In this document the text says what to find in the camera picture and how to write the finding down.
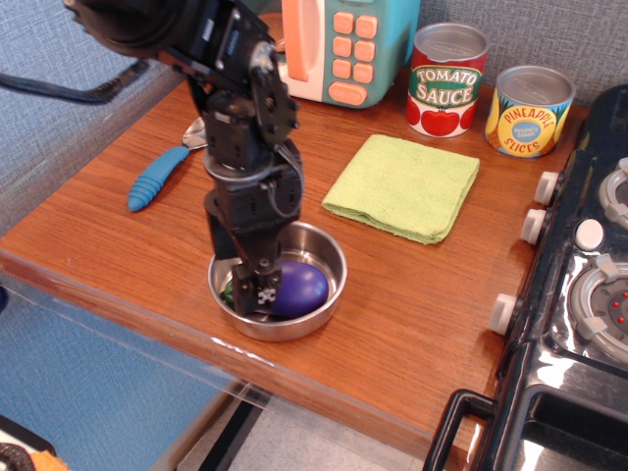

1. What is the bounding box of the tomato sauce can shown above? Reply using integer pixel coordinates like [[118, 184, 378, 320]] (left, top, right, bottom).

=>
[[406, 23, 490, 137]]

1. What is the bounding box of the white stove knob bottom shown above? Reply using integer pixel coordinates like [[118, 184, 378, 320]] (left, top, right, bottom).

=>
[[489, 293, 517, 336]]

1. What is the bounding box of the small stainless steel pan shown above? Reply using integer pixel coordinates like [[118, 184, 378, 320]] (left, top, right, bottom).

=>
[[207, 222, 347, 341]]

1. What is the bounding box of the teal toy microwave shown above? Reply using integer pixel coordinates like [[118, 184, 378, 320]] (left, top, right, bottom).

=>
[[244, 0, 421, 109]]

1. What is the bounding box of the orange object bottom left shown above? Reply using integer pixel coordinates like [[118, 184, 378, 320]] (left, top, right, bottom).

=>
[[1, 443, 70, 471]]

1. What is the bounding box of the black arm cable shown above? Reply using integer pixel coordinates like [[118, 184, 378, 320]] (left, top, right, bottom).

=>
[[0, 58, 151, 105]]

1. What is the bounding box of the blue handled metal spoon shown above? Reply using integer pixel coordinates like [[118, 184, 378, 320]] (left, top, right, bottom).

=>
[[127, 118, 207, 212]]

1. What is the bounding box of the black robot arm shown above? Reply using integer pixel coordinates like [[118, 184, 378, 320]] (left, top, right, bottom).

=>
[[68, 1, 304, 315]]

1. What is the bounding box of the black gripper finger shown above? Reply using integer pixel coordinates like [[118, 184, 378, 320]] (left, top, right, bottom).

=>
[[232, 263, 282, 315], [207, 212, 239, 260]]

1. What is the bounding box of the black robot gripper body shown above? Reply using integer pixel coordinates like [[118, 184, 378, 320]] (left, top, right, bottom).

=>
[[204, 164, 304, 273]]

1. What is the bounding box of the green folded cloth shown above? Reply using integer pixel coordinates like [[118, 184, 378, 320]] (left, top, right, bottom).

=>
[[322, 134, 480, 245]]

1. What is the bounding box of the purple toy eggplant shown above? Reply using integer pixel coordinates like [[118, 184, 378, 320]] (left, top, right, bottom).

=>
[[244, 261, 330, 322]]

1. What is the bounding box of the white stove knob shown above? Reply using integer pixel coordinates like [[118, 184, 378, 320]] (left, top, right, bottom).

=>
[[534, 172, 560, 206], [489, 293, 517, 336], [520, 209, 547, 245]]

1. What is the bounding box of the black toy stove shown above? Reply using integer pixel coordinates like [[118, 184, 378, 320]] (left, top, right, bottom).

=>
[[424, 85, 627, 470]]

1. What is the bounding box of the pineapple slices can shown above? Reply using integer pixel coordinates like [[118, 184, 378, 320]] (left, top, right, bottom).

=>
[[485, 65, 576, 158]]

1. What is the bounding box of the white stove knob middle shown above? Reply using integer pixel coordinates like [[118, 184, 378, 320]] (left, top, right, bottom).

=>
[[520, 209, 547, 245]]

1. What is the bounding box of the white stove knob top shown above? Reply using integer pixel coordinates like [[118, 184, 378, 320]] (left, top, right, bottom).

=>
[[534, 172, 560, 206]]

